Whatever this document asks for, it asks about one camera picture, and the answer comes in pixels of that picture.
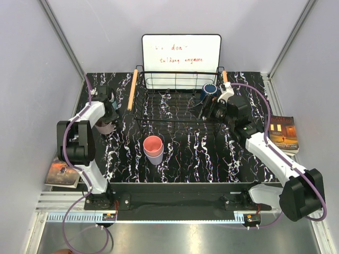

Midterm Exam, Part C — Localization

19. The right wooden rack handle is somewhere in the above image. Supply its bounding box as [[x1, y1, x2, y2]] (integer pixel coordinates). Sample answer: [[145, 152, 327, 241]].
[[222, 70, 228, 83]]

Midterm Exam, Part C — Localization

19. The light blue ceramic mug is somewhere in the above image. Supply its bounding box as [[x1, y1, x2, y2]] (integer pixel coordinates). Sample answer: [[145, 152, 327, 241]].
[[110, 97, 118, 110]]

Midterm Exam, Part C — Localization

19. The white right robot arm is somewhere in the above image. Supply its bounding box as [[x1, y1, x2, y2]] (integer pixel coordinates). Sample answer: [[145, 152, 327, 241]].
[[201, 95, 327, 222]]

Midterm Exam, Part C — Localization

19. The wooden rack handle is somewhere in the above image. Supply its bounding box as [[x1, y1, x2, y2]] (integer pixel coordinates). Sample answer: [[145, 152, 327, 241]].
[[127, 69, 138, 111], [222, 70, 228, 83]]

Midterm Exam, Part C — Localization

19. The dark night scene book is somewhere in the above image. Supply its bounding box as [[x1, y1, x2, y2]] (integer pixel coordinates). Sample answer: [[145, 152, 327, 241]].
[[269, 115, 299, 156]]

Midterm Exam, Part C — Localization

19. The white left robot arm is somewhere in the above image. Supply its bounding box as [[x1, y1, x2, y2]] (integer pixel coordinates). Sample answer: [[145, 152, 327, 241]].
[[57, 86, 119, 210]]

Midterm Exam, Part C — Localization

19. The lavender plastic cup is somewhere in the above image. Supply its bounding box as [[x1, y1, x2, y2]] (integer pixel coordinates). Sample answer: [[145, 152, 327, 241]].
[[145, 152, 163, 166]]

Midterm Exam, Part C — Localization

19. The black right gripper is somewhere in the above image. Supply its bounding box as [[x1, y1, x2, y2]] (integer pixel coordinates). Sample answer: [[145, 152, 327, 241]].
[[188, 95, 235, 128]]

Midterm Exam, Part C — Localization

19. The dark blue ceramic mug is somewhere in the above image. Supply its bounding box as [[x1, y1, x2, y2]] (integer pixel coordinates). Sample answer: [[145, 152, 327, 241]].
[[200, 83, 218, 102]]

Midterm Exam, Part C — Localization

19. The pink plastic cup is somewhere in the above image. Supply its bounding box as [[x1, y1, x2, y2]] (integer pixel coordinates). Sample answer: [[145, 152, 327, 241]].
[[143, 135, 163, 157]]

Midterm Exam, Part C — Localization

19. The white whiteboard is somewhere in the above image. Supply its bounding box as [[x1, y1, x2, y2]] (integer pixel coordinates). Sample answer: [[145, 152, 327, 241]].
[[141, 34, 221, 90]]

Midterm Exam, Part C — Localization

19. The tale of two cities book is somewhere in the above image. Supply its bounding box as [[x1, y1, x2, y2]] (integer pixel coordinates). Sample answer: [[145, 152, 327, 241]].
[[44, 157, 80, 188]]

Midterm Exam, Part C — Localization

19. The black wire dish rack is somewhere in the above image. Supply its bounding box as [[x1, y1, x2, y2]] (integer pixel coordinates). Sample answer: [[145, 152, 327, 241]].
[[132, 66, 222, 135]]

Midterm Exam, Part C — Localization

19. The left wooden rack handle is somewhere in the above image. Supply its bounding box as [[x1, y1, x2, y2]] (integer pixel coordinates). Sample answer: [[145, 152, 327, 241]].
[[127, 69, 138, 111]]

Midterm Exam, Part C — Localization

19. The mauve ceramic mug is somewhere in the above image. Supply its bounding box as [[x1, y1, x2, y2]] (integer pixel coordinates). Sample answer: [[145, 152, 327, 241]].
[[95, 121, 116, 135]]

